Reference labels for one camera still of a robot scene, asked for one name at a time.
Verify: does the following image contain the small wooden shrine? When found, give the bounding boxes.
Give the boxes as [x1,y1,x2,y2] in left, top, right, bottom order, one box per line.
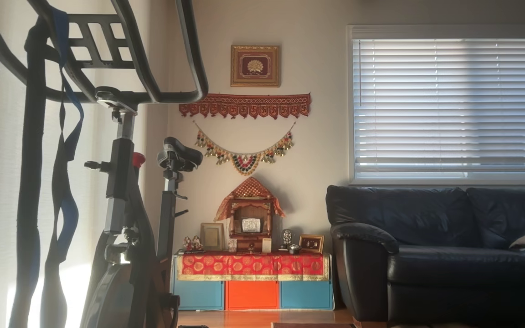
[215,177,286,253]

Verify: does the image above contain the small dark framed picture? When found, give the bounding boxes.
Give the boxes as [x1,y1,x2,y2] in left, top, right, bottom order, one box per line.
[299,234,325,254]

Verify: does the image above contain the red gold brocade cloth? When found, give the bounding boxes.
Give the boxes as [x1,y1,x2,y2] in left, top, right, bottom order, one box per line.
[176,253,330,281]

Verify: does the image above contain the small colourful figurines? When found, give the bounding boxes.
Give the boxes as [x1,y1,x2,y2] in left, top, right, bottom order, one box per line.
[183,236,205,253]

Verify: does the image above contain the blue orange low cabinet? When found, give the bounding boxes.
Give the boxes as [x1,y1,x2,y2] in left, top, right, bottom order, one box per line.
[171,253,335,311]

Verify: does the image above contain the black exercise bike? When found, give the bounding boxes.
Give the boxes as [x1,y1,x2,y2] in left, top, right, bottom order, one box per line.
[0,0,209,328]

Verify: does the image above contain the black leather sofa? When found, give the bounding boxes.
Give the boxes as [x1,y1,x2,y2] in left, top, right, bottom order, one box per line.
[325,184,525,324]

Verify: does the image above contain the white window blinds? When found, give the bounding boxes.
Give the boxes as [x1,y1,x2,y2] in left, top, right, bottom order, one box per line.
[353,39,525,179]

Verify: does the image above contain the white curtain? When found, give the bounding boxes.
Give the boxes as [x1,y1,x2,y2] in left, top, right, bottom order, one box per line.
[0,0,172,328]

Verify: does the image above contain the beaded wall garland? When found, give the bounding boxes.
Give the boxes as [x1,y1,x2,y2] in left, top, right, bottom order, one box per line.
[193,121,296,176]

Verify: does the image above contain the red embroidered wall hanging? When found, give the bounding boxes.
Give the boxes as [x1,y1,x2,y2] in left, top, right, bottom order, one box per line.
[179,93,311,120]

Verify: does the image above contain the gold standing picture frame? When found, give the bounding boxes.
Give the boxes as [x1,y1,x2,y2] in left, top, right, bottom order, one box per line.
[200,222,225,251]

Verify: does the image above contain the gold framed wall picture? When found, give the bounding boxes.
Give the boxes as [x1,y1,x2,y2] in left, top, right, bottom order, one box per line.
[231,45,281,87]

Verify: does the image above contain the blue hanging strap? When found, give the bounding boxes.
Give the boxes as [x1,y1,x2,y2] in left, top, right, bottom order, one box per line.
[39,7,85,328]

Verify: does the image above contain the white window frame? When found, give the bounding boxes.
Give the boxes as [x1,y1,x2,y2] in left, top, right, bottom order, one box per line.
[347,25,525,186]

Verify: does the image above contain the black hanging strap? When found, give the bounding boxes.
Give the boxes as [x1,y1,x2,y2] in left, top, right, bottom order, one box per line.
[10,17,48,328]

